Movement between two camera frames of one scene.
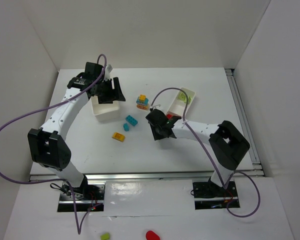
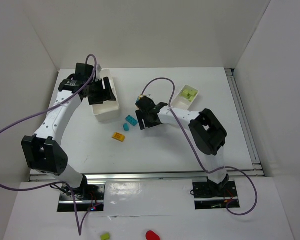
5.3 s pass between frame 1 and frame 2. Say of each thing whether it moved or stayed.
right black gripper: moved
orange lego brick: stayed
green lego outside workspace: stayed
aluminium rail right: stayed
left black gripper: moved
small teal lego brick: stayed
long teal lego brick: stayed
